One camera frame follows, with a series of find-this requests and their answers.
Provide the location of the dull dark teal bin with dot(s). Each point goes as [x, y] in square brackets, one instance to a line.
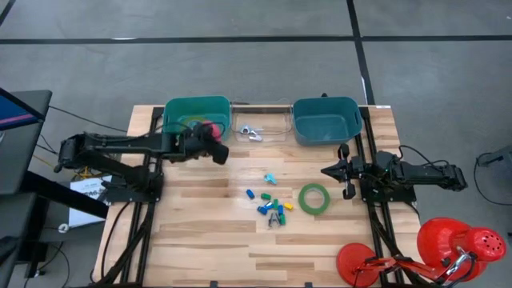
[324, 124]

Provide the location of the red tape roll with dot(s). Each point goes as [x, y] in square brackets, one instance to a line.
[216, 132]

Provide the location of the yellow mini stapler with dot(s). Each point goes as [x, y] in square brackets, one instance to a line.
[288, 206]

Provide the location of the monitor with blue screen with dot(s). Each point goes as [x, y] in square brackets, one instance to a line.
[16, 114]

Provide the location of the bright teal plastic bin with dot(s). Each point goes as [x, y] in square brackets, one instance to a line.
[188, 105]

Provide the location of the black staple remover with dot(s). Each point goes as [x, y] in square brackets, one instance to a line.
[273, 220]

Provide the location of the thin pale green tape roll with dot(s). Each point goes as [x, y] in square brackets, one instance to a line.
[188, 118]

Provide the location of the black desk leg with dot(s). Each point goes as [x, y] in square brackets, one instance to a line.
[60, 194]

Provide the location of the grey stand foot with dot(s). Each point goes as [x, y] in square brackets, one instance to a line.
[500, 154]

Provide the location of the clear plastic bin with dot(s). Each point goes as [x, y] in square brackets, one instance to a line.
[276, 120]

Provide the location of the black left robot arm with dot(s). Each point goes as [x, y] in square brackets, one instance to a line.
[112, 146]

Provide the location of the red desk lamp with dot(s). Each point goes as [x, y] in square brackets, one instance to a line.
[440, 240]

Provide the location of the grey staple remover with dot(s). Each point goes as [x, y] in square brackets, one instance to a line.
[245, 129]

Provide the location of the green mini stapler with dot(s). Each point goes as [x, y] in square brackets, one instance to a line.
[266, 196]
[275, 204]
[282, 219]

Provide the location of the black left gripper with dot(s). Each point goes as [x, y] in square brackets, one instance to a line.
[198, 146]

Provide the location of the blue mini stapler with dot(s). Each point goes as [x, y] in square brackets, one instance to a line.
[250, 194]
[262, 209]
[280, 209]

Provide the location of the black table frame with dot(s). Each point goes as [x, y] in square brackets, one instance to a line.
[146, 240]

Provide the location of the wide green tape roll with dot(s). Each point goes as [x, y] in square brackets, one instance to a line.
[301, 198]

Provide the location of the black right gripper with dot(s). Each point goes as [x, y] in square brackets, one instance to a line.
[360, 170]

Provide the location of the white paper sheet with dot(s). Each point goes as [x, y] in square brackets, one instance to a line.
[84, 212]

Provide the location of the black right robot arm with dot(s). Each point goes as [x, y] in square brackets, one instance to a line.
[424, 174]

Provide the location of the lavender staple remover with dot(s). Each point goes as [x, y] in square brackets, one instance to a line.
[255, 138]

